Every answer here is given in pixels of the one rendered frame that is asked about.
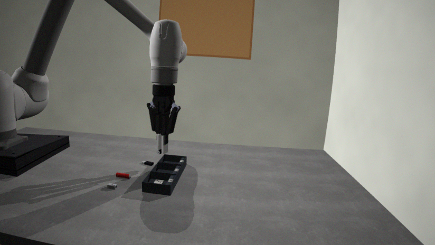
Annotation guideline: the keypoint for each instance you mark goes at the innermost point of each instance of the red battery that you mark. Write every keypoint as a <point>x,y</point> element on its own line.
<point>122,175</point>

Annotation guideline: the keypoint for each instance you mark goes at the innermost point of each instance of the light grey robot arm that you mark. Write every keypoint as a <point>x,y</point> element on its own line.
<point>26,94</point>

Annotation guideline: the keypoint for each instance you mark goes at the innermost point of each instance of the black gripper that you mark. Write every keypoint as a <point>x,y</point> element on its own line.
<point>161,105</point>

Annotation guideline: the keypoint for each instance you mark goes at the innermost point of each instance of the black rack of bins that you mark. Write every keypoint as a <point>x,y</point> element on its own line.
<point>169,168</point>

